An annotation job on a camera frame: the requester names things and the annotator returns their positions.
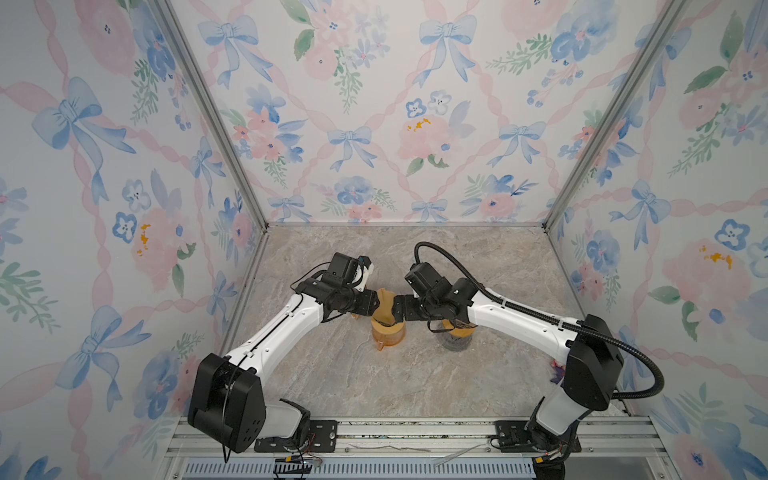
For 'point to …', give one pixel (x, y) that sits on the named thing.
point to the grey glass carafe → (452, 342)
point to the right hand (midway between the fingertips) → (403, 308)
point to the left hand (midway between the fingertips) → (372, 299)
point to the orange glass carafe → (384, 339)
